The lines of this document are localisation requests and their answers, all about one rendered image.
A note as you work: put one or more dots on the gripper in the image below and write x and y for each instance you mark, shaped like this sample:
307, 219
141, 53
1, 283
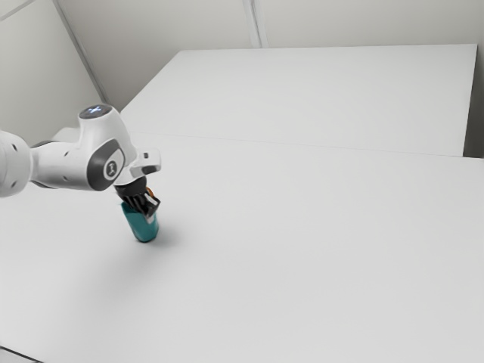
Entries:
138, 194

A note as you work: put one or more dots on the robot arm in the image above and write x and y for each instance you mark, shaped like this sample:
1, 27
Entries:
94, 151

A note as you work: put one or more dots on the teal faceted mug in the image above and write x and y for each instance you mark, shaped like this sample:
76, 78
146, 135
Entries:
143, 227

